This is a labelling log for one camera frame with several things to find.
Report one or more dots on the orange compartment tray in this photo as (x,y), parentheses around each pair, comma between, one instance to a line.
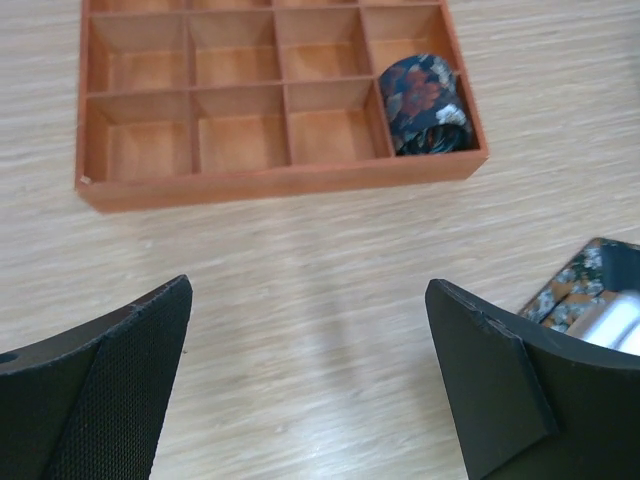
(187,102)

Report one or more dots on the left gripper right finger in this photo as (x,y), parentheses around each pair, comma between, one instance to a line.
(529,402)

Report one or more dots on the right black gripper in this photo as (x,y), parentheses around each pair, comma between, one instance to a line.
(613,324)

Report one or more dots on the rolled dark floral tie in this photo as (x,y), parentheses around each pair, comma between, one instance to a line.
(423,109)

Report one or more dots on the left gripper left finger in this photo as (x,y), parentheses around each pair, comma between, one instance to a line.
(90,402)

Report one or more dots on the brown floral tie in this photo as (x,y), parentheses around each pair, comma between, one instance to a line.
(601,270)

